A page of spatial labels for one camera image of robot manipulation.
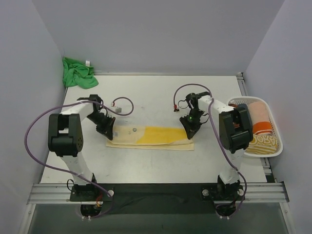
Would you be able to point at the yellow cream towel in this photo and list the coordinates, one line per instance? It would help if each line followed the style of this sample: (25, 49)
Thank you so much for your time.
(150, 138)

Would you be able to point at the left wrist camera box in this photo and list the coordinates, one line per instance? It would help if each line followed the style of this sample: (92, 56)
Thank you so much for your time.
(115, 108)

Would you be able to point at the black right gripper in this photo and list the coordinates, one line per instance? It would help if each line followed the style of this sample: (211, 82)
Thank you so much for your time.
(190, 124)

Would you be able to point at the yellow white patterned rolled towel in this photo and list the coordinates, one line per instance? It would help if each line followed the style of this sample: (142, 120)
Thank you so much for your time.
(262, 145)

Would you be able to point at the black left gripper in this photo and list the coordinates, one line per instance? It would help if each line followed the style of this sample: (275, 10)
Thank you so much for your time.
(106, 124)

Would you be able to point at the green crumpled cloth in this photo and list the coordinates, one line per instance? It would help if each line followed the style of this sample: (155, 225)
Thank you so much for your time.
(76, 73)

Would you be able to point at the aluminium front frame rail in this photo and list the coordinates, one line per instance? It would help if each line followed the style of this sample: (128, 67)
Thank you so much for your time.
(255, 193)

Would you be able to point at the white perforated plastic basket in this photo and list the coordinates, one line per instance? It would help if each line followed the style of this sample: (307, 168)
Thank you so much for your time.
(247, 100)

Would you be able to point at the black base mat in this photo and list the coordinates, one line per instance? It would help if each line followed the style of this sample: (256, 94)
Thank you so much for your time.
(106, 204)

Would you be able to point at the peach orange rolled towel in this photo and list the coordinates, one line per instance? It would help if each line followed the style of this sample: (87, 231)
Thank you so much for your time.
(260, 118)

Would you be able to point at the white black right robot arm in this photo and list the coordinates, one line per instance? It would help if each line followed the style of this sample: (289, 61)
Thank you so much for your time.
(233, 130)

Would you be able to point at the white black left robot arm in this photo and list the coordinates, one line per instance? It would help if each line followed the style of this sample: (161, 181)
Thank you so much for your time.
(65, 139)

